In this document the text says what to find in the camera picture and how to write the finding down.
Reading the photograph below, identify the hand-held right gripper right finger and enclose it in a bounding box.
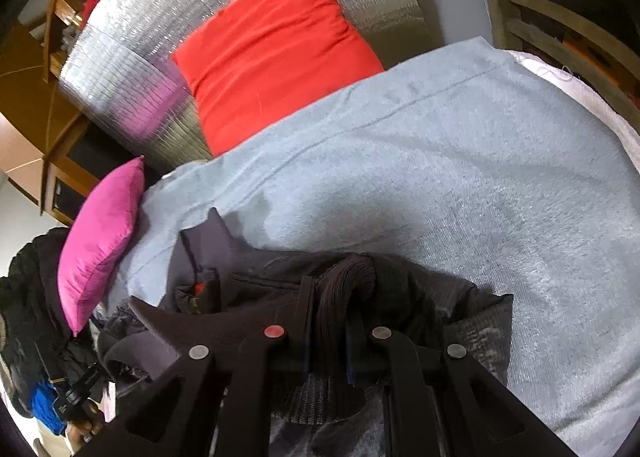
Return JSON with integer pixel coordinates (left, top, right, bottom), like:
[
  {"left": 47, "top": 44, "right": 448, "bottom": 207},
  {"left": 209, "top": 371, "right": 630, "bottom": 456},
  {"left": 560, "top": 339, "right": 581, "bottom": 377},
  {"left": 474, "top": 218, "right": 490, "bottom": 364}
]
[{"left": 345, "top": 312, "right": 582, "bottom": 457}]

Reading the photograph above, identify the dark quilted zip jacket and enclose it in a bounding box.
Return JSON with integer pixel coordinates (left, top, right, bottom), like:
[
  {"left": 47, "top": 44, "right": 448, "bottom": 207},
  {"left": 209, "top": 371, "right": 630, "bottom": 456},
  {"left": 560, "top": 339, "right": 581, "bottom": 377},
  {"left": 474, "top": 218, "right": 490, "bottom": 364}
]
[{"left": 97, "top": 207, "right": 516, "bottom": 457}]

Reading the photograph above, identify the grey blanket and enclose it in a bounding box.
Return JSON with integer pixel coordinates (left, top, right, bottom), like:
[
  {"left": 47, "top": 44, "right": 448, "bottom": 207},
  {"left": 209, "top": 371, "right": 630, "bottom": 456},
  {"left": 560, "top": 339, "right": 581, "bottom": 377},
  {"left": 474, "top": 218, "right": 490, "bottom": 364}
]
[{"left": 107, "top": 36, "right": 640, "bottom": 457}]

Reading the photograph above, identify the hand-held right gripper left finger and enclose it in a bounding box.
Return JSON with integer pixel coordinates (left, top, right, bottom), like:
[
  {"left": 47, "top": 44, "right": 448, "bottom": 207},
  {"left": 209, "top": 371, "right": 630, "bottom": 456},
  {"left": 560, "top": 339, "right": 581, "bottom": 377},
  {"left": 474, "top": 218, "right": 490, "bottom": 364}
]
[{"left": 87, "top": 276, "right": 317, "bottom": 457}]

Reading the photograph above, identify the wooden cabinet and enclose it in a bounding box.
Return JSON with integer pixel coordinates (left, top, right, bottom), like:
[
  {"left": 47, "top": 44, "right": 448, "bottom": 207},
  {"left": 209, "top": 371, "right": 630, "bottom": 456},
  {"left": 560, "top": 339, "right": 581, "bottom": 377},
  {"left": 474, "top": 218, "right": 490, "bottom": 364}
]
[{"left": 0, "top": 0, "right": 147, "bottom": 219}]

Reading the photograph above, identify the red pillow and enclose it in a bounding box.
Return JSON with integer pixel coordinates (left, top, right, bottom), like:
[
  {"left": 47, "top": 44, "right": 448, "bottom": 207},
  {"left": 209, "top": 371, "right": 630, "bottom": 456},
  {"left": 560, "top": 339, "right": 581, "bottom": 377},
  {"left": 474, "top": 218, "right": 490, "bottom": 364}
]
[{"left": 171, "top": 0, "right": 386, "bottom": 158}]

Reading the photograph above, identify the wooden rack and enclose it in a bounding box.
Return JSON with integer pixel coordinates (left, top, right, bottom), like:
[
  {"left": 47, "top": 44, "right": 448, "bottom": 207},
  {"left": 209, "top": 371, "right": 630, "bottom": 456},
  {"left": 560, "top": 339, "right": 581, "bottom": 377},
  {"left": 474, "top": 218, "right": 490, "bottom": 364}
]
[{"left": 415, "top": 0, "right": 640, "bottom": 114}]

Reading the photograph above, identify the blue jacket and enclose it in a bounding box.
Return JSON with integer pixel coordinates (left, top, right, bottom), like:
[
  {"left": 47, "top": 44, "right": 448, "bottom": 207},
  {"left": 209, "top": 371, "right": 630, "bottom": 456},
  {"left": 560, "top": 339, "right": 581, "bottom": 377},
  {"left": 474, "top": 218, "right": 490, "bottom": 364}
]
[{"left": 27, "top": 381, "right": 69, "bottom": 436}]

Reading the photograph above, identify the person's left hand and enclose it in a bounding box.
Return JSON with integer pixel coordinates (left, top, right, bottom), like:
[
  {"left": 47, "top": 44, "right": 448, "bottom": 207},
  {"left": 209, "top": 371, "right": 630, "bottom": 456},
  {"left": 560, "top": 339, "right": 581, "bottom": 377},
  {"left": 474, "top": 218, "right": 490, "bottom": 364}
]
[{"left": 65, "top": 404, "right": 108, "bottom": 444}]

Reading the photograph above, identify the black puffer coat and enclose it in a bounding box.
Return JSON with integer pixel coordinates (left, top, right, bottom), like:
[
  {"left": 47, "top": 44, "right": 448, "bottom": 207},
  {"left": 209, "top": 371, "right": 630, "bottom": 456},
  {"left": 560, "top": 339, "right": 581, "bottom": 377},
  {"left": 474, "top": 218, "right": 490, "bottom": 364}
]
[{"left": 0, "top": 227, "right": 103, "bottom": 419}]

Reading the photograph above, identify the white bed sheet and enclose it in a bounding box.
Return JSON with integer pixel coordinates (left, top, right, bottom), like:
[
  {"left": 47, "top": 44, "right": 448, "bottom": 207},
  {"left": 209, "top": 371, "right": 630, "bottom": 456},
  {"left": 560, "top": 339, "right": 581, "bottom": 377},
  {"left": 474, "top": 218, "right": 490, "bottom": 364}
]
[{"left": 509, "top": 50, "right": 640, "bottom": 174}]

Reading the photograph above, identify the pink pillow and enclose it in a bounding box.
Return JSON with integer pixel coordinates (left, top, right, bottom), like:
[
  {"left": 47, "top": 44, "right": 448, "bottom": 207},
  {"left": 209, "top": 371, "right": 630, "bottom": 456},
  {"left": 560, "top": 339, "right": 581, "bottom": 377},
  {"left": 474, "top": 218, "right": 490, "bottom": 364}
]
[{"left": 57, "top": 156, "right": 146, "bottom": 337}]

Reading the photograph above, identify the silver foil insulation mat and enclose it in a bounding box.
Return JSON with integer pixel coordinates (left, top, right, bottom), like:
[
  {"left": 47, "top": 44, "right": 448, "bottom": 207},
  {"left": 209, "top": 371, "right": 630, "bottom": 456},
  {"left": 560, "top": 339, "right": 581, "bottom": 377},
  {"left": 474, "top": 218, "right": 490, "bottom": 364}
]
[{"left": 58, "top": 0, "right": 437, "bottom": 174}]

